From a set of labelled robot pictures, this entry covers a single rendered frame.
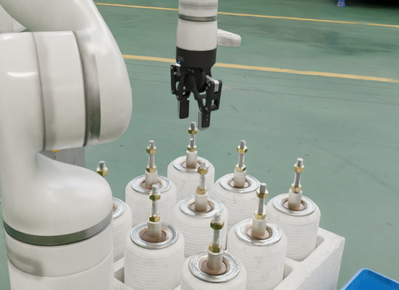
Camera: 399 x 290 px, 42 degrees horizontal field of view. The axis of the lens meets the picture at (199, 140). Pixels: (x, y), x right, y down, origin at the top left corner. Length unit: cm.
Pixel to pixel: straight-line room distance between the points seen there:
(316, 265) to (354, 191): 69
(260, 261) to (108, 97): 50
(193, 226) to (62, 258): 46
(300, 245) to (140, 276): 29
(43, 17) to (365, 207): 116
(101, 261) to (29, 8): 24
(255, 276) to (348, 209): 68
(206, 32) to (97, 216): 56
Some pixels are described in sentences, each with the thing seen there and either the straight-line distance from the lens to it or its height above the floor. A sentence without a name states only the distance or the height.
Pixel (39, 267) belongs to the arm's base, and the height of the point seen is 45.
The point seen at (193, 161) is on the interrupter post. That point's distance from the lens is 105.
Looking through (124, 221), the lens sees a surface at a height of 24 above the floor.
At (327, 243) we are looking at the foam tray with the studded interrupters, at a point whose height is 18.
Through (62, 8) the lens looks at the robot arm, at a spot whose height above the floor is 64.
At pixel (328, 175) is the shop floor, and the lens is 166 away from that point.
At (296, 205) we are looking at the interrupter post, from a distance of 94.
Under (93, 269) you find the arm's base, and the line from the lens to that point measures 46.
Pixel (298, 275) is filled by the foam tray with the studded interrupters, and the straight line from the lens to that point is 90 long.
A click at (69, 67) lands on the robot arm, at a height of 61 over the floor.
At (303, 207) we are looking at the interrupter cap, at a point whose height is 25.
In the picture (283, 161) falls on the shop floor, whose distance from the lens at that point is 170.
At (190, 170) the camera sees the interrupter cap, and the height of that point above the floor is 25.
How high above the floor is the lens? 72
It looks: 23 degrees down
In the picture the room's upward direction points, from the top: 3 degrees clockwise
